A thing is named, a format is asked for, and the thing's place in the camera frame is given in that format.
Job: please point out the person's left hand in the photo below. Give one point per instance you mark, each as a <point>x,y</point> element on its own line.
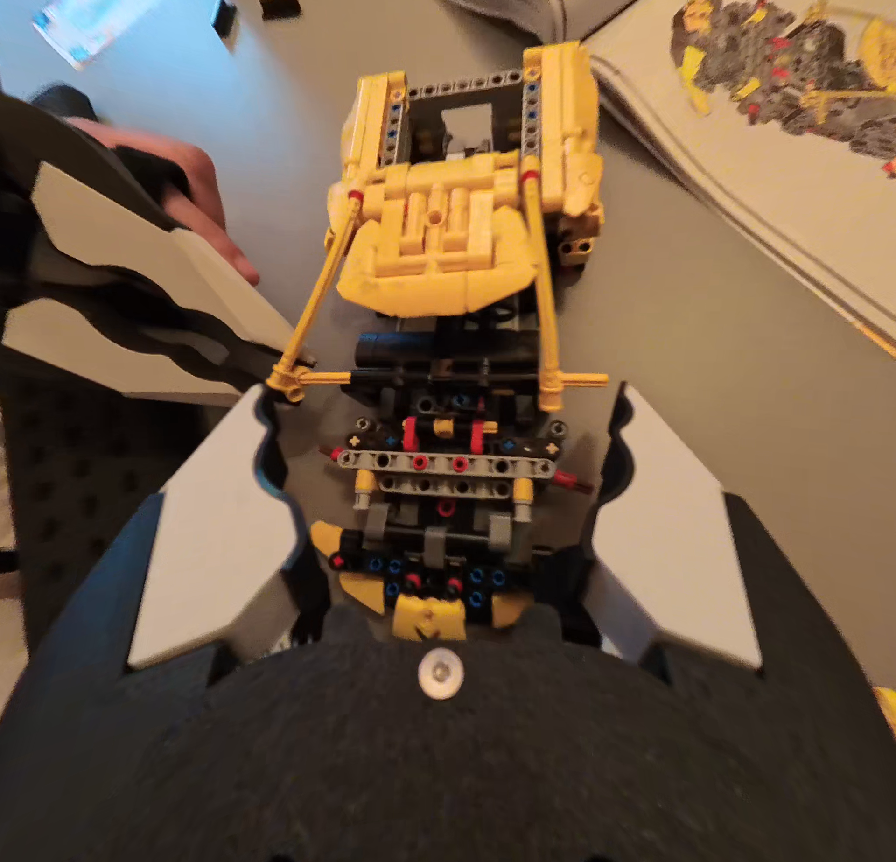
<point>203,197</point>

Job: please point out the yellow toy brick model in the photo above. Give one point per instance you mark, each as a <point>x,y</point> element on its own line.
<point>434,260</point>

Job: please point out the black brick piece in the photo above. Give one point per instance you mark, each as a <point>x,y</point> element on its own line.
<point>280,6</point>
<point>225,16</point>

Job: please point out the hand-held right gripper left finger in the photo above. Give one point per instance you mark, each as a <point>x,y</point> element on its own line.
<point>217,561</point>

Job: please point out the yellow brick link rod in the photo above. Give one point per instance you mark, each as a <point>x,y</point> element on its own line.
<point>546,302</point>

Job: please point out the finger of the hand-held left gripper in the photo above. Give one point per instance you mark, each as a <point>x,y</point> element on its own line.
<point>140,239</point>
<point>84,358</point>

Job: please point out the yellow flexible brick rod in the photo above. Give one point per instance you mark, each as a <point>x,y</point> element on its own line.
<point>318,309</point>

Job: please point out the open instruction booklet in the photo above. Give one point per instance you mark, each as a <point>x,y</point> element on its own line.
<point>805,197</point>

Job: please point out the colourful printed sheet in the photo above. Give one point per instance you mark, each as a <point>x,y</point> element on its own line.
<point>105,8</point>

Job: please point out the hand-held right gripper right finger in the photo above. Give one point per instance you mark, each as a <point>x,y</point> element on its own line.
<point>672,561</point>

